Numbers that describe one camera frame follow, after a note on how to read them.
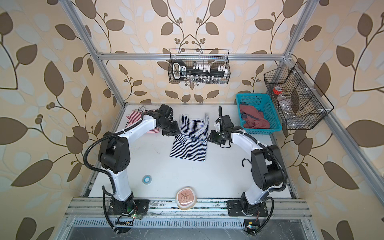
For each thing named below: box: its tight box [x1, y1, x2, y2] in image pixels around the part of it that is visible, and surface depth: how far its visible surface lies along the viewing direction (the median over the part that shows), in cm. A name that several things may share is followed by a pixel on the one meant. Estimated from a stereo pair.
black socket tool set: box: [172, 60, 228, 80], surface depth 84 cm
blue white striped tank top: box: [169, 113, 209, 162], surface depth 98 cm
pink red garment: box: [240, 104, 270, 129], surface depth 110 cm
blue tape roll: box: [142, 174, 152, 185], surface depth 86 cm
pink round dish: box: [175, 186, 197, 211], surface depth 77 cm
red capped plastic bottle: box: [272, 86, 286, 101], surface depth 84 cm
